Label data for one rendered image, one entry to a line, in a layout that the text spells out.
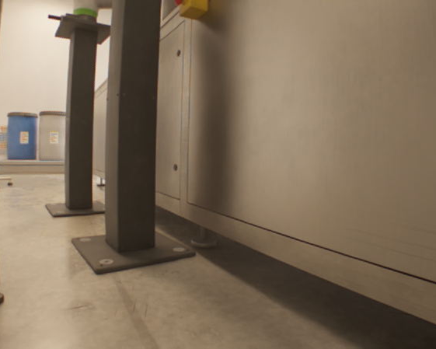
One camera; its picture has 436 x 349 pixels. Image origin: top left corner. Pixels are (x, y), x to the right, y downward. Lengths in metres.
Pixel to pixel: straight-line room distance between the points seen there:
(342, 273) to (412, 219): 0.14
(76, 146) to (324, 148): 1.23
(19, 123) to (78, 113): 2.84
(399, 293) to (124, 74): 0.78
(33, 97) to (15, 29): 1.07
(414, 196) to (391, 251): 0.08
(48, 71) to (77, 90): 3.57
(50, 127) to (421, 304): 3.90
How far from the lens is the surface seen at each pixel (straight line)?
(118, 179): 0.85
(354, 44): 0.51
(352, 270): 0.50
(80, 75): 1.57
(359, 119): 0.48
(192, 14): 0.93
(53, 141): 4.00
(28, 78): 5.09
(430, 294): 0.46
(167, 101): 1.08
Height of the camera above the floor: 0.30
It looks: 2 degrees down
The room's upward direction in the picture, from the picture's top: 1 degrees clockwise
